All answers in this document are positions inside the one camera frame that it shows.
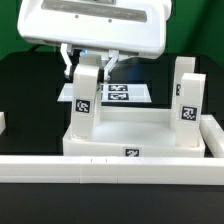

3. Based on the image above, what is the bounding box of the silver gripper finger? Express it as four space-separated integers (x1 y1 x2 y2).
60 43 73 78
104 50 119 82

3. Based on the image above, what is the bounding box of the white desk top tray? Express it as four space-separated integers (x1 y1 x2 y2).
63 106 205 158

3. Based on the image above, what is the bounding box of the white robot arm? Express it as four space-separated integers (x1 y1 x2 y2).
17 0 173 76

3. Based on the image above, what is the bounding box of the white block at left edge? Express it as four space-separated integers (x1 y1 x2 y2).
0 112 6 135

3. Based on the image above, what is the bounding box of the white right fence bar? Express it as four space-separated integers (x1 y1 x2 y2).
200 115 224 158

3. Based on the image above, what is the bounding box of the white fence bar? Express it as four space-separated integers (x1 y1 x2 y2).
200 115 224 158
0 156 224 185

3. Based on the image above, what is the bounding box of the white front fence bar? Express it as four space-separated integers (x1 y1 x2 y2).
0 156 224 185

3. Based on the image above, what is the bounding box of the white marker base plate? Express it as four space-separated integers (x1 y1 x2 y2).
57 83 152 103

